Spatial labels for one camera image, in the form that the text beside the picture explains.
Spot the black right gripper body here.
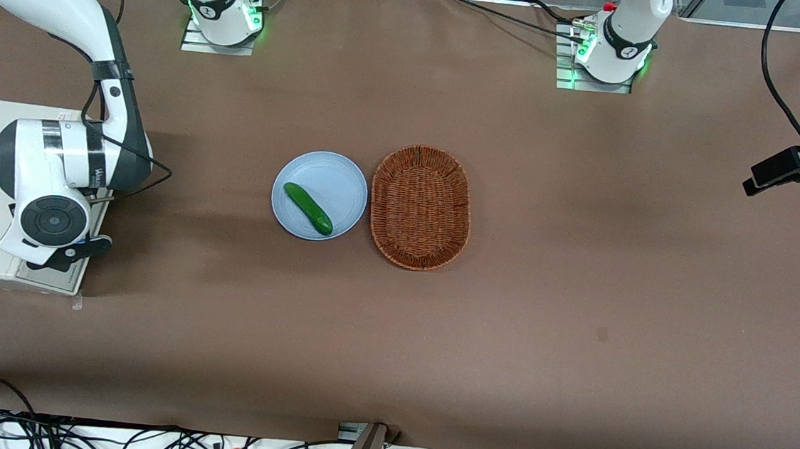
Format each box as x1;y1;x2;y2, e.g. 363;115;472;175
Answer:
25;228;115;278

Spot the green cucumber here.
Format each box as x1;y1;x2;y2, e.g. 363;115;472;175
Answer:
280;182;337;237

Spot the light blue round plate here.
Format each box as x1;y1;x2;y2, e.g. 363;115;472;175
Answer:
268;147;372;245

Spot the oval brown wicker basket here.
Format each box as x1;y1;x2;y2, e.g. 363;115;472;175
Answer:
365;141;477;275

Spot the black tangled cable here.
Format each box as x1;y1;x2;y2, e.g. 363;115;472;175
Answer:
0;403;327;449

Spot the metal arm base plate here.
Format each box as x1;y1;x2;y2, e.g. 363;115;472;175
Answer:
552;19;638;95
180;0;267;58

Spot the long black tabletop cable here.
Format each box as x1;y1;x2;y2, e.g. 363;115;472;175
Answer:
435;0;593;46

